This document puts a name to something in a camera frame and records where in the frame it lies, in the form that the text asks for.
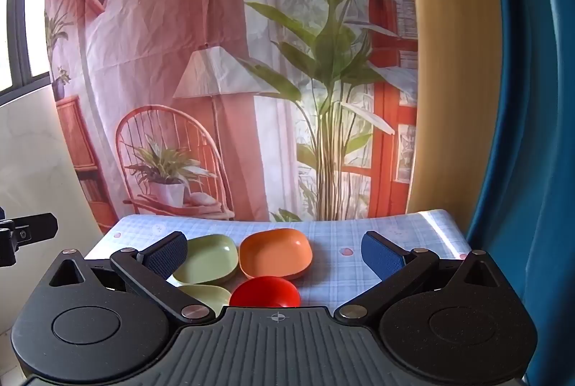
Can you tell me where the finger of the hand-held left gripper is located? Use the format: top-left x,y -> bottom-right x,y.
13,213 -> 59,244

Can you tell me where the red bowl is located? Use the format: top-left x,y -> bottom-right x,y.
229,275 -> 301,309

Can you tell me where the light green square bowl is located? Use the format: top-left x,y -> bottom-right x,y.
177,284 -> 232,317

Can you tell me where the printed backdrop cloth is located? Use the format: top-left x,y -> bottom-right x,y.
44,0 -> 420,235

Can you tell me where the orange square bowl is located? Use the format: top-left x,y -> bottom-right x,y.
239,228 -> 313,281

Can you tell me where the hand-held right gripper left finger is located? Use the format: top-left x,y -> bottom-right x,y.
46,231 -> 217,325

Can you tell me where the green square plate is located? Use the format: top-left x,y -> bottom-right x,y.
172,234 -> 239,285

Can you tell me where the window frame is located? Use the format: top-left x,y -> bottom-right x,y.
0,0 -> 60,96

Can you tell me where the blue checked tablecloth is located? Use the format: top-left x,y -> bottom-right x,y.
84,209 -> 473,311

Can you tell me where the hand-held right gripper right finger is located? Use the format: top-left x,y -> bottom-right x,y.
334,231 -> 514,324

